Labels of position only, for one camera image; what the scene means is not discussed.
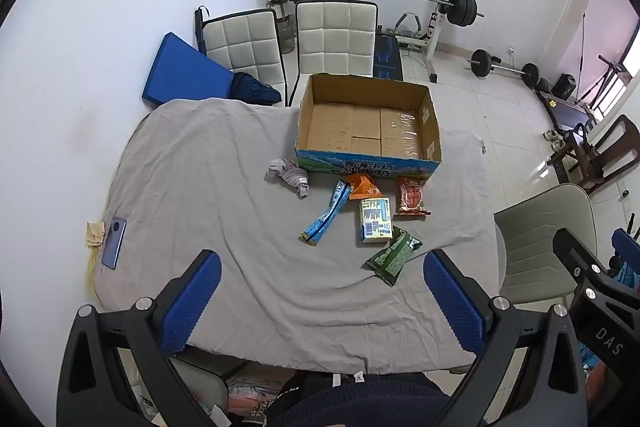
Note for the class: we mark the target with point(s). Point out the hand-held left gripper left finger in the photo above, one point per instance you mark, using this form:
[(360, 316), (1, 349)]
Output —
[(192, 302)]

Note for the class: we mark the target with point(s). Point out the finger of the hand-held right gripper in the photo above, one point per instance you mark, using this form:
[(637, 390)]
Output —
[(580, 254), (627, 241)]

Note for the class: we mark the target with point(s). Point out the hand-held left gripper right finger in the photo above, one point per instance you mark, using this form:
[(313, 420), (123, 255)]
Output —
[(452, 302)]

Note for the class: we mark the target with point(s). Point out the green snack packet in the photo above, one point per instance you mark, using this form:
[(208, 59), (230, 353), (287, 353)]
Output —
[(392, 257)]

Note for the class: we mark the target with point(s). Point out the red snack packet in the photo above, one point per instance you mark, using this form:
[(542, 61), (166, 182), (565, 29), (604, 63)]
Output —
[(411, 197)]

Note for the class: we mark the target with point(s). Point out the white blue tissue pack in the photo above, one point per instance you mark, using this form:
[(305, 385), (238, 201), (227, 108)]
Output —
[(375, 219)]

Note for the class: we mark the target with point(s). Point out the orange snack packet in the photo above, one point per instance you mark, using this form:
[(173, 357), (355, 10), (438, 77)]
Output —
[(362, 187)]

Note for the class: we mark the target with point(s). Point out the long blue snack packet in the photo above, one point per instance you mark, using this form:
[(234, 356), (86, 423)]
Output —
[(325, 217)]

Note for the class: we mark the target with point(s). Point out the grey sock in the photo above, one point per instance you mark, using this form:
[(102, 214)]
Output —
[(292, 177)]

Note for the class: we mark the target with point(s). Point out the cardboard box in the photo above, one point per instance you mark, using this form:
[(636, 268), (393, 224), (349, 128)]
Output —
[(360, 127)]

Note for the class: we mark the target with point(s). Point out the beige plastic chair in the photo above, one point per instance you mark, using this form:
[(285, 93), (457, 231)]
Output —
[(540, 237)]

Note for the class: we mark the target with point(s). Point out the dark wooden chair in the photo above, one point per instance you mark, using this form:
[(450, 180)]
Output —
[(607, 152)]

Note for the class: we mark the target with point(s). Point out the blue smartphone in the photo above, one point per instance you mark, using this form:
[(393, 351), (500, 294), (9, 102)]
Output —
[(114, 244)]

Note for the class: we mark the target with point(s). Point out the clear plastic bag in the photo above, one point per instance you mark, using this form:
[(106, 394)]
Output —
[(250, 399)]

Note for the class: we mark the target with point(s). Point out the white shoes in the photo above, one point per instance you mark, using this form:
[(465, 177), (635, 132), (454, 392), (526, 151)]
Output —
[(554, 139)]

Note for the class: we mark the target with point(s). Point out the small wooden block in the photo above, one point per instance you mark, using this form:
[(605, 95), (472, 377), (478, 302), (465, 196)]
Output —
[(95, 234)]

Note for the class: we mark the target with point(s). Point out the grey table cloth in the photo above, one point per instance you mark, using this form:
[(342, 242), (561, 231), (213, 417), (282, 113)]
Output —
[(225, 187)]

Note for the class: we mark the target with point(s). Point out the person's dark sweater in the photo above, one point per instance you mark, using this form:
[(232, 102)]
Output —
[(350, 404)]

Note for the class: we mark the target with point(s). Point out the dark low wooden table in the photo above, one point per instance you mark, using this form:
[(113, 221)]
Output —
[(562, 109)]

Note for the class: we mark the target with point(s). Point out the black tripod stand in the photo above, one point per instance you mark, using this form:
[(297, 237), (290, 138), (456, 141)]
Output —
[(602, 77)]

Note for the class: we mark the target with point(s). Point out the black speaker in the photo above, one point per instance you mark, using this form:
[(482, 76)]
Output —
[(565, 87)]

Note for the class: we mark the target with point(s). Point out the short barbell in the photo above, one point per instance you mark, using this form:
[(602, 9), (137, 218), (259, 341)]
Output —
[(502, 68)]

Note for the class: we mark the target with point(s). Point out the dark blue bag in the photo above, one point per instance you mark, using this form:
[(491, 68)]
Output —
[(252, 89)]

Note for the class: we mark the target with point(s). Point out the blue foam mat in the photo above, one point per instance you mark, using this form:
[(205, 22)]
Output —
[(185, 74)]

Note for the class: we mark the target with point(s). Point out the black blue bench pad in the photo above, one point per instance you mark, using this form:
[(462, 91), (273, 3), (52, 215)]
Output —
[(387, 59)]

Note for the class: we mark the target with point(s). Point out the white padded chair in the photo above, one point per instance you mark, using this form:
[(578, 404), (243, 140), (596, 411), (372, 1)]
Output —
[(245, 47), (332, 39)]

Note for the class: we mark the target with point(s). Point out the white barbell rack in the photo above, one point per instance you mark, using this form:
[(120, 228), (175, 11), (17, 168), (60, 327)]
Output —
[(434, 32)]

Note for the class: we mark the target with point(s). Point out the blue black pole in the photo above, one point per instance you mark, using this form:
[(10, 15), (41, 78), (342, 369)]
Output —
[(201, 24)]

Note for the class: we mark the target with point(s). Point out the dusty plastic jug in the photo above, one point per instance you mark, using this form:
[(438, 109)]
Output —
[(286, 32)]

